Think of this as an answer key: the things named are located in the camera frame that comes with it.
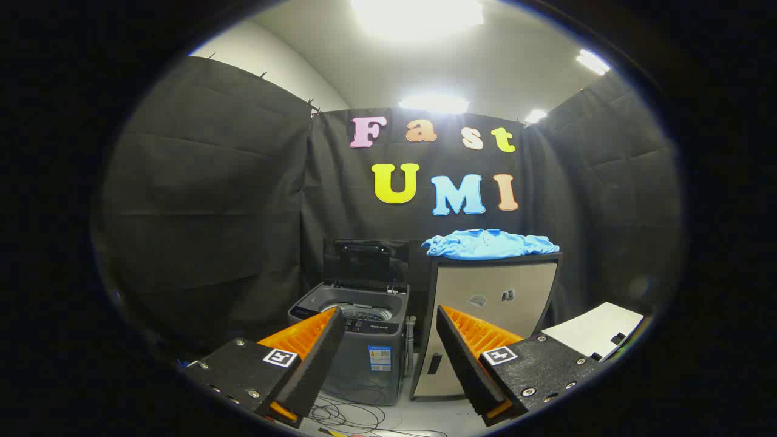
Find black floor cables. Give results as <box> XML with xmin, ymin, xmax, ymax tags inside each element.
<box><xmin>310</xmin><ymin>391</ymin><xmax>447</xmax><ymax>437</ymax></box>

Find grey top-load washing machine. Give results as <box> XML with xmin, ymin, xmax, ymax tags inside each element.
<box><xmin>288</xmin><ymin>282</ymin><xmax>410</xmax><ymax>406</ymax></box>

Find dark washing machine lid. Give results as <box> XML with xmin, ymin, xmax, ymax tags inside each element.
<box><xmin>323</xmin><ymin>238</ymin><xmax>410</xmax><ymax>293</ymax></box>

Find light blue polo shirt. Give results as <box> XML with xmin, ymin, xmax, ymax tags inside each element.
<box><xmin>422</xmin><ymin>229</ymin><xmax>560</xmax><ymax>260</ymax></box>

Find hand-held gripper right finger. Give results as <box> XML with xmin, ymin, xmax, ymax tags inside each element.
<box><xmin>436</xmin><ymin>305</ymin><xmax>608</xmax><ymax>427</ymax></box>

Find large ceiling light panel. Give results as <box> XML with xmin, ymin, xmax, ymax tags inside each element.
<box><xmin>351</xmin><ymin>0</ymin><xmax>484</xmax><ymax>38</ymax></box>

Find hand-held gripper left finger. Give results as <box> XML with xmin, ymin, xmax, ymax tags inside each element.
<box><xmin>182</xmin><ymin>307</ymin><xmax>347</xmax><ymax>429</ymax></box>

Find beige cabinet with black frame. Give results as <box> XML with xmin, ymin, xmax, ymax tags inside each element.
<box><xmin>410</xmin><ymin>252</ymin><xmax>563</xmax><ymax>401</ymax></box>

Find white flat board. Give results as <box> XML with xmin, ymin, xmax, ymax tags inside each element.
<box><xmin>540</xmin><ymin>302</ymin><xmax>645</xmax><ymax>362</ymax></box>

